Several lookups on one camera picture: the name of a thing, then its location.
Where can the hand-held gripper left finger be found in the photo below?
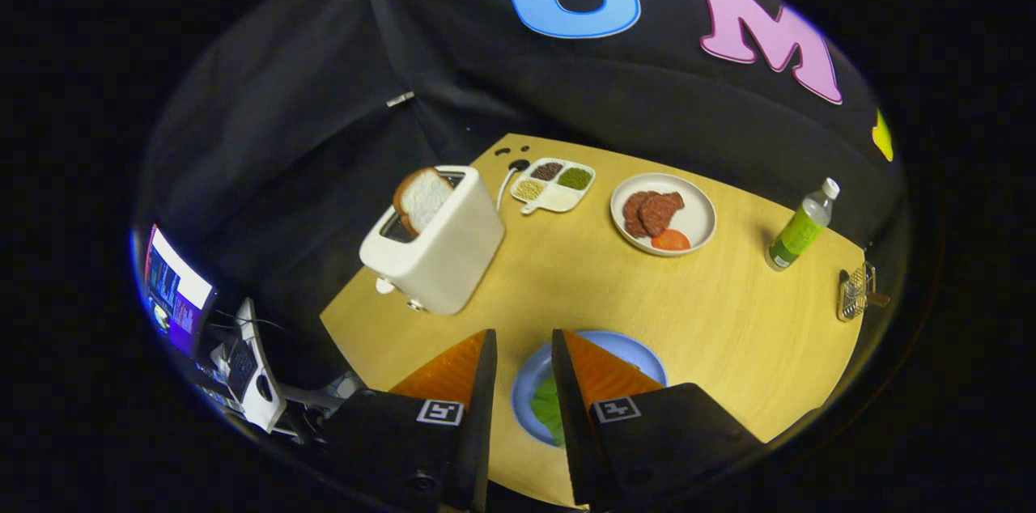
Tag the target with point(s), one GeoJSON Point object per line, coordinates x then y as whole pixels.
{"type": "Point", "coordinates": [479, 432]}

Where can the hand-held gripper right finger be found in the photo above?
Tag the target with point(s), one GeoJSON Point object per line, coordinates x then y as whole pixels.
{"type": "Point", "coordinates": [571, 432]}

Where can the green lettuce leaf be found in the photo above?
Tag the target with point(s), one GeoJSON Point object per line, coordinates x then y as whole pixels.
{"type": "Point", "coordinates": [549, 412]}

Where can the white bread slice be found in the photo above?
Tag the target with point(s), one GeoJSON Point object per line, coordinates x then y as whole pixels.
{"type": "Point", "coordinates": [422, 200]}

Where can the blue round plate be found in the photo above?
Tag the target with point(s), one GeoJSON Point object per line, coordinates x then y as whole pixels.
{"type": "Point", "coordinates": [522, 383]}

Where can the white toaster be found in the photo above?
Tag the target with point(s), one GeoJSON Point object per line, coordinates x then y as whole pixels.
{"type": "Point", "coordinates": [445, 254]}

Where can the red tomato slice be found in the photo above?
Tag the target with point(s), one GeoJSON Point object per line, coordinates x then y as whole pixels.
{"type": "Point", "coordinates": [670, 240]}

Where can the brown meat slice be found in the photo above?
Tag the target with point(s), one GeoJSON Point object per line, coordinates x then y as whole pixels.
{"type": "Point", "coordinates": [664, 209]}
{"type": "Point", "coordinates": [634, 215]}

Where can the white laptop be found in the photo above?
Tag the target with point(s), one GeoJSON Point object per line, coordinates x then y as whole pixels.
{"type": "Point", "coordinates": [257, 371]}

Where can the white divided condiment dish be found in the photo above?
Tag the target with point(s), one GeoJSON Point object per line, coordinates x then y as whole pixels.
{"type": "Point", "coordinates": [558, 199]}

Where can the white round plate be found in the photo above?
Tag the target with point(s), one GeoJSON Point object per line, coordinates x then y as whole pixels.
{"type": "Point", "coordinates": [696, 214]}

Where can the green label drink bottle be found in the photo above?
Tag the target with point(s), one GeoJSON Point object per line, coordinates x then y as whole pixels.
{"type": "Point", "coordinates": [797, 234]}

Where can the computer monitor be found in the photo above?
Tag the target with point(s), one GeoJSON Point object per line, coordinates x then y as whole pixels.
{"type": "Point", "coordinates": [174, 290]}

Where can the silver clip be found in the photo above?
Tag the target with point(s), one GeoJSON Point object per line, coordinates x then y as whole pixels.
{"type": "Point", "coordinates": [400, 99]}

